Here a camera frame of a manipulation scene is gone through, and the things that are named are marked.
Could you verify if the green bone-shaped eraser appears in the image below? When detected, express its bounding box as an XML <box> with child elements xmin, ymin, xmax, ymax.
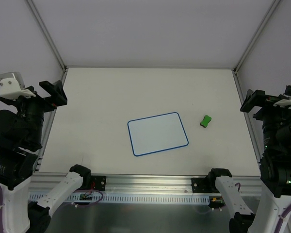
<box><xmin>199</xmin><ymin>115</ymin><xmax>212</xmax><ymax>128</ymax></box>

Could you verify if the blue-framed whiteboard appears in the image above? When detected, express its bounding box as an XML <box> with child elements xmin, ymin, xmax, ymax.
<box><xmin>127</xmin><ymin>112</ymin><xmax>189</xmax><ymax>157</ymax></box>

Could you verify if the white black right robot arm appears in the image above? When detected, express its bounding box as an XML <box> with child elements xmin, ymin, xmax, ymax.
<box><xmin>206</xmin><ymin>90</ymin><xmax>291</xmax><ymax>233</ymax></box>

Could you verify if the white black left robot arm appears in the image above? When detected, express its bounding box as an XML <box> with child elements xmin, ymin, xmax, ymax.
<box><xmin>0</xmin><ymin>78</ymin><xmax>91</xmax><ymax>233</ymax></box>

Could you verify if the aluminium mounting rail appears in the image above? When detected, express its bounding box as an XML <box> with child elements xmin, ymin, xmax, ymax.
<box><xmin>29</xmin><ymin>173</ymin><xmax>261</xmax><ymax>197</ymax></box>

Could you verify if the left aluminium frame post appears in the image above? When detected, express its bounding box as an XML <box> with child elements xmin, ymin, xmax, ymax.
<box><xmin>25</xmin><ymin>0</ymin><xmax>67</xmax><ymax>73</ymax></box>

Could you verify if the aluminium frame post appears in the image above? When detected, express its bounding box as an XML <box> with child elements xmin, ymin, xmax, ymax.
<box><xmin>25</xmin><ymin>0</ymin><xmax>67</xmax><ymax>73</ymax></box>
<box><xmin>233</xmin><ymin>0</ymin><xmax>282</xmax><ymax>74</ymax></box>

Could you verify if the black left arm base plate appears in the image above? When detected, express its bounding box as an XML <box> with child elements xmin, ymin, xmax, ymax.
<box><xmin>90</xmin><ymin>175</ymin><xmax>107</xmax><ymax>192</ymax></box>

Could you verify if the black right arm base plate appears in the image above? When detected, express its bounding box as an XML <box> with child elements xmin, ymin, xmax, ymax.
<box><xmin>191</xmin><ymin>177</ymin><xmax>219</xmax><ymax>193</ymax></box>

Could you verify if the right aluminium frame post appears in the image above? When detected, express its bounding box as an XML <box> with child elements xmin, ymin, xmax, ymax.
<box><xmin>233</xmin><ymin>0</ymin><xmax>282</xmax><ymax>74</ymax></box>

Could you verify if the white slotted cable duct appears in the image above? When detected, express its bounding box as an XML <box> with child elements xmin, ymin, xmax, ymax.
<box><xmin>26</xmin><ymin>193</ymin><xmax>211</xmax><ymax>205</ymax></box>

